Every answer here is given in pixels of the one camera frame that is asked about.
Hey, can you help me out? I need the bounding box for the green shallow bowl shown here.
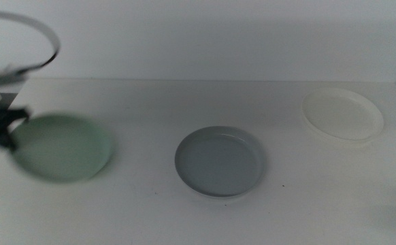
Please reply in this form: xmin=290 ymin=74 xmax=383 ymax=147
xmin=10 ymin=114 xmax=113 ymax=183

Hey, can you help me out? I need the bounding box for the grey shallow bowl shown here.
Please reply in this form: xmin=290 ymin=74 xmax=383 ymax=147
xmin=174 ymin=125 xmax=267 ymax=198

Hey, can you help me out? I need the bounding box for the white shallow bowl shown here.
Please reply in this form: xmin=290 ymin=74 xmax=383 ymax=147
xmin=301 ymin=87 xmax=385 ymax=143

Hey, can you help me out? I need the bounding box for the black looped cable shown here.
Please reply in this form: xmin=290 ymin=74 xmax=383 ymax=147
xmin=0 ymin=10 xmax=61 ymax=75

